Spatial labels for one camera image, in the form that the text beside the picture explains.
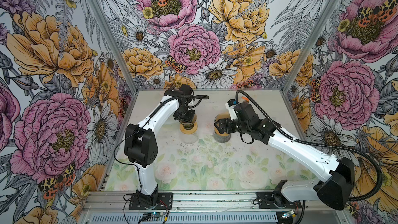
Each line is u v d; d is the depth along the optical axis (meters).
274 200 0.67
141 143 0.49
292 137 0.48
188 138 0.96
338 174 0.41
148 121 0.52
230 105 0.69
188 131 0.86
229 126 0.67
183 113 0.75
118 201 0.76
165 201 0.74
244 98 1.05
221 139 0.91
